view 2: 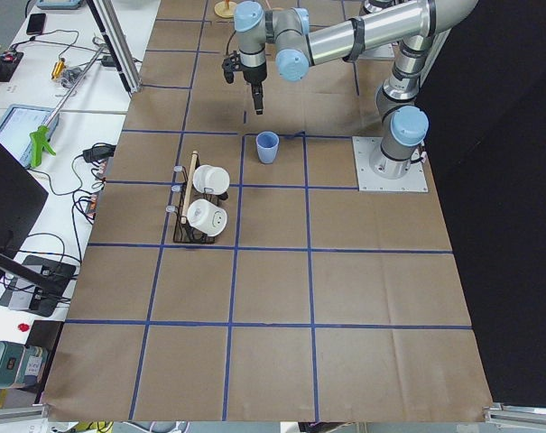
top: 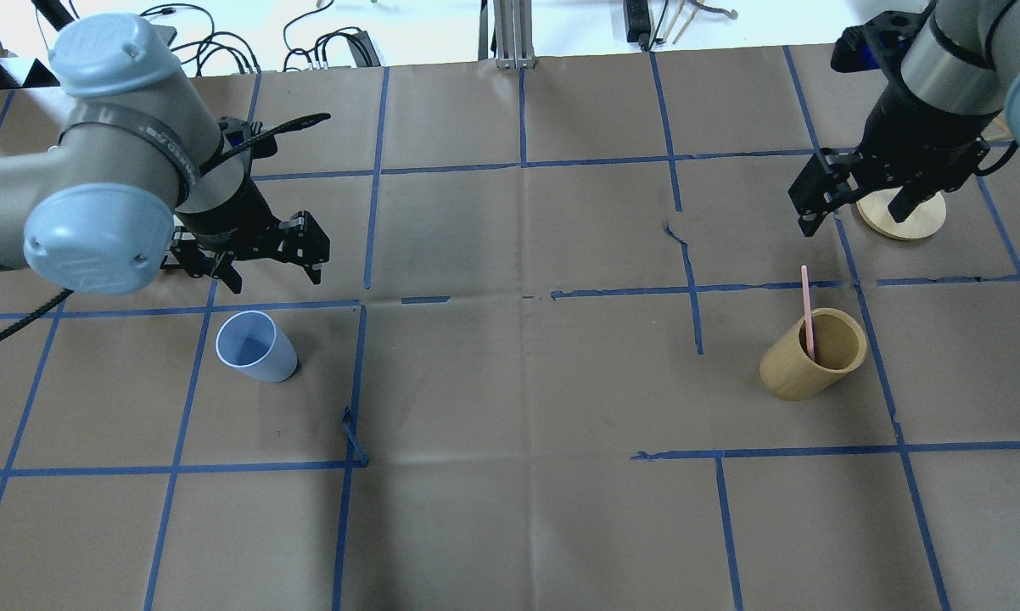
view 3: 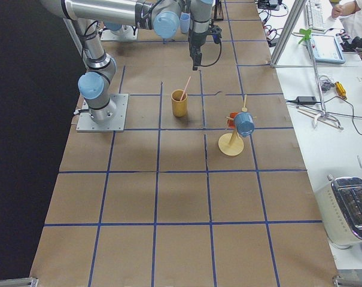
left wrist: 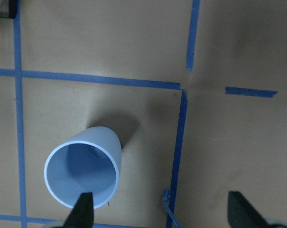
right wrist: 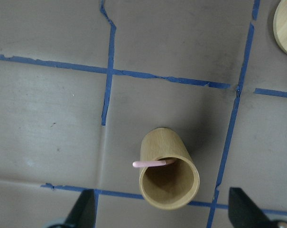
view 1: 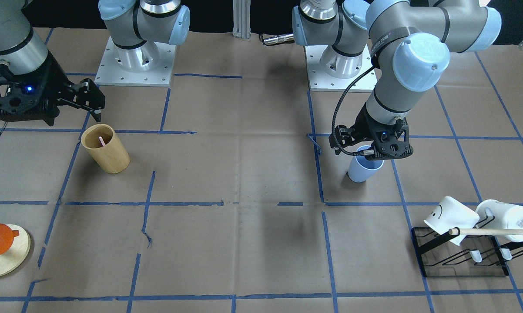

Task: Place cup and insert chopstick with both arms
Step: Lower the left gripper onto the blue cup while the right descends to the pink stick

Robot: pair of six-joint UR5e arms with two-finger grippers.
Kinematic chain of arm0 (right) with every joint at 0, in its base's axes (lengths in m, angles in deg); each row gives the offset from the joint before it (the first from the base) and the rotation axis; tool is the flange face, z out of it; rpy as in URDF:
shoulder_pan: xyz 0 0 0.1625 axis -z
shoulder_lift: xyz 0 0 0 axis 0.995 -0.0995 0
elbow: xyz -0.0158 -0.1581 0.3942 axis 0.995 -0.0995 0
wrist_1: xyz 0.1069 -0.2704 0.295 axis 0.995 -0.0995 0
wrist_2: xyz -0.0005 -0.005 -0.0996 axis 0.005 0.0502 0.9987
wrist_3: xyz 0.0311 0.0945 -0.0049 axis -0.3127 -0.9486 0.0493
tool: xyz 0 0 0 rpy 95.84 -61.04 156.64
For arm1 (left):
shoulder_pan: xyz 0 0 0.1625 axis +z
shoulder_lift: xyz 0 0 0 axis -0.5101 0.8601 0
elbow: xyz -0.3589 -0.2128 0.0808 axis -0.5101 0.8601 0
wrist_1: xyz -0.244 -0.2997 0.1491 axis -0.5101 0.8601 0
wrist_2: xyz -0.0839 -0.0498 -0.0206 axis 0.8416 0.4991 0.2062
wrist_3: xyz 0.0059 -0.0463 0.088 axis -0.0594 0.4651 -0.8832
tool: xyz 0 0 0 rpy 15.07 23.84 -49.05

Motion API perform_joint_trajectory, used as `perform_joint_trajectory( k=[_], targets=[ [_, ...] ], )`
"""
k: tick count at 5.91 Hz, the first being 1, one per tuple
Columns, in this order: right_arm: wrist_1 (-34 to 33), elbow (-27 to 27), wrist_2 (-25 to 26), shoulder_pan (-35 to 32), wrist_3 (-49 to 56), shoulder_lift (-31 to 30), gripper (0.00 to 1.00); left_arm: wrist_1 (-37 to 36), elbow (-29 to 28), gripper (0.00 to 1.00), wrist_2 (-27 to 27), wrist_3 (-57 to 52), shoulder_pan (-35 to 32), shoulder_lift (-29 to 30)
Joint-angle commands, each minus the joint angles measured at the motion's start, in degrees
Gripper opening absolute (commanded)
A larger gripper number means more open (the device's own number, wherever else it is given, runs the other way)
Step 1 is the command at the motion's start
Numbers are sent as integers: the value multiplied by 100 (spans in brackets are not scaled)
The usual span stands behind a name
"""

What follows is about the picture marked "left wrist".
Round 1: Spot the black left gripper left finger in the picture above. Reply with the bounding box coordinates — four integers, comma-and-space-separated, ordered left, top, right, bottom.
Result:
62, 192, 94, 228

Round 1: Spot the light blue plastic cup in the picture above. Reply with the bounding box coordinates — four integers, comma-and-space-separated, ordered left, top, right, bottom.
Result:
44, 126, 122, 209

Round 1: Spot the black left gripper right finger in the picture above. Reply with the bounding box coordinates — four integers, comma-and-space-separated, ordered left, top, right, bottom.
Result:
227, 190, 272, 228

